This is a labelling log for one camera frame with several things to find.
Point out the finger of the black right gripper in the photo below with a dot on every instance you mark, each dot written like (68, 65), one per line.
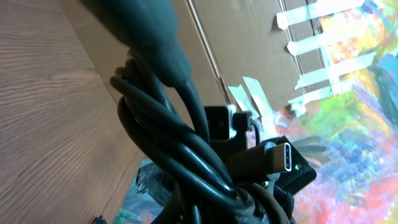
(155, 182)

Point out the cardboard back panel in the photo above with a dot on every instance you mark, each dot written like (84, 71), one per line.
(223, 42)

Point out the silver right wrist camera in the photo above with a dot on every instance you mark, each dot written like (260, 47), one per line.
(221, 121)

